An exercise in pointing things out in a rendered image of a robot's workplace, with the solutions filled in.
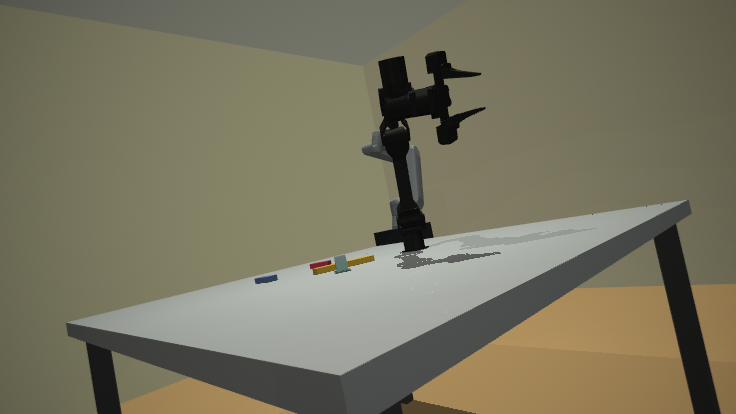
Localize yellow bar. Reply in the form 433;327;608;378
312;255;375;275

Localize blue rectangular block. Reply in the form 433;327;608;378
255;275;278;284

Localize red rectangular block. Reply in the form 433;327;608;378
309;260;331;269

